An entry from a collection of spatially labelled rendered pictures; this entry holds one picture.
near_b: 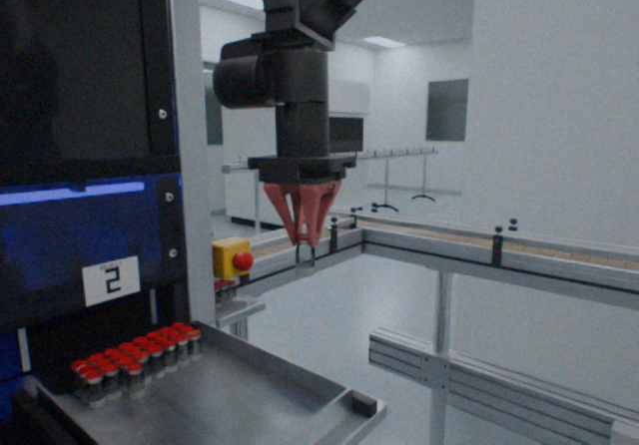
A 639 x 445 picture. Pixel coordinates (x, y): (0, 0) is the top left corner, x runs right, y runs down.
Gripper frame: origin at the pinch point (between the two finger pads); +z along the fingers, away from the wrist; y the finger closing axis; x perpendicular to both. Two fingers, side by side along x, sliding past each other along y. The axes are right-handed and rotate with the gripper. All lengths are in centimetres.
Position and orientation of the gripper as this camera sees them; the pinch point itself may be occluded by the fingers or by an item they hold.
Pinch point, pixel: (305, 237)
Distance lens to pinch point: 48.6
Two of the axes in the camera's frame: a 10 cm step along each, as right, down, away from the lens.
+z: 0.2, 9.8, 1.8
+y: -9.1, -0.6, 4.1
